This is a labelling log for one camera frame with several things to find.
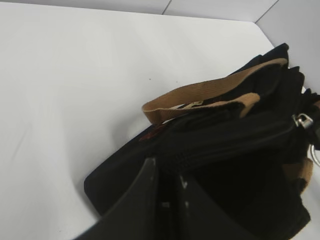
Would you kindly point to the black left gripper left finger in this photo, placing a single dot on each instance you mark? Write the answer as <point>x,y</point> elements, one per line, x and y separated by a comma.
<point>132,217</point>

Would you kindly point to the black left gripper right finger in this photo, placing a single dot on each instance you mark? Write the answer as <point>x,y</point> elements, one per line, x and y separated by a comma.
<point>200,218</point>

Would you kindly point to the black bag with tan straps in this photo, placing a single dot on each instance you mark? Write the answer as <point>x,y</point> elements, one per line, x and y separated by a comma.
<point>236,137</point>

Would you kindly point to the silver zipper pull with ring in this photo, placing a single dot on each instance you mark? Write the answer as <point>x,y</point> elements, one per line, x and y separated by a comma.
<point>311,124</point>

